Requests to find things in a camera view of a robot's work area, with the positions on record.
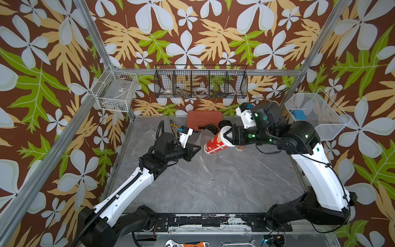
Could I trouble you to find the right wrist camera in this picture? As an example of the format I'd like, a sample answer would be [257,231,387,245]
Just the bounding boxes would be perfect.
[236,103,256,129]

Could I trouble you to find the blue object in basket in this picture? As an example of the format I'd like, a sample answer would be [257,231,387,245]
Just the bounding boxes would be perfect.
[292,109,307,121]

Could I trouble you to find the orange adjustable wrench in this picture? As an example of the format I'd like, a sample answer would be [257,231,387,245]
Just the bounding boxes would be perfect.
[165,239,210,247]

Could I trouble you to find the black lid red cup left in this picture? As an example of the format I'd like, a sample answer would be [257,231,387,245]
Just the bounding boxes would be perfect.
[204,125,219,135]

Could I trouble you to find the black lid red cup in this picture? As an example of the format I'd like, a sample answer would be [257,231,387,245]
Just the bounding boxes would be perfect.
[218,120,232,130]
[204,125,219,135]

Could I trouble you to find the black wire basket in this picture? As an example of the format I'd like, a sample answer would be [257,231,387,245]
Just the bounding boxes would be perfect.
[152,64,249,99]

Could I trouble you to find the red plastic tool case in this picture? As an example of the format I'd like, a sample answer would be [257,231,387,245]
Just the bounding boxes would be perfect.
[186,110,223,132]

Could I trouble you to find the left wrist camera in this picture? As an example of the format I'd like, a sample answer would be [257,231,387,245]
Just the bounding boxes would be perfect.
[179,126,193,148]

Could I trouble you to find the white lid red cup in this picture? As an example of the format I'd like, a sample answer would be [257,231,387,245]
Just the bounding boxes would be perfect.
[204,126,235,155]
[236,145,245,151]

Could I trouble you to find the white mesh basket right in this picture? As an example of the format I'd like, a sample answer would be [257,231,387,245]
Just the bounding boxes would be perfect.
[285,90,351,141]

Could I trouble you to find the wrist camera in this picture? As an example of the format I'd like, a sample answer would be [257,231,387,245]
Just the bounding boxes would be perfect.
[179,126,193,148]
[236,103,256,129]

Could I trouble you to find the silver spanner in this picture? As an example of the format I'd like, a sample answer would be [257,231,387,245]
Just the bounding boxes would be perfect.
[218,240,256,247]

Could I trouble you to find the black mounting rail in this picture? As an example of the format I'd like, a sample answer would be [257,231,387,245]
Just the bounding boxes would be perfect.
[128,212,293,233]

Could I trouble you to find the yellow black pliers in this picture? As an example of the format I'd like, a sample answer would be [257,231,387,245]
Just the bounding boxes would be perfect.
[170,120,179,137]

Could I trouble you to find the white wire basket left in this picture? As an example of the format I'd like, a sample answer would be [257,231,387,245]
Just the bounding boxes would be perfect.
[92,65,139,112]

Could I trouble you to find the white lid red cup front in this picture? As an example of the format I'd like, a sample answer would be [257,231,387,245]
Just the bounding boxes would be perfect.
[204,126,235,155]

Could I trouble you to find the black lid red cup right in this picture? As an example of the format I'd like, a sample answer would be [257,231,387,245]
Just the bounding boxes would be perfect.
[218,120,232,130]

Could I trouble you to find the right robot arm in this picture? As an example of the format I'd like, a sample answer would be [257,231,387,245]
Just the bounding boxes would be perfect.
[219,103,357,230]

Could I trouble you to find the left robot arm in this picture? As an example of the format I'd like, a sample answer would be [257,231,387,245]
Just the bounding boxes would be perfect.
[72,127,201,247]

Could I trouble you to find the clear plastic carrier bag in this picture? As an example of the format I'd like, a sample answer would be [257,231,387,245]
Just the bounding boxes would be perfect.
[194,129,215,154]

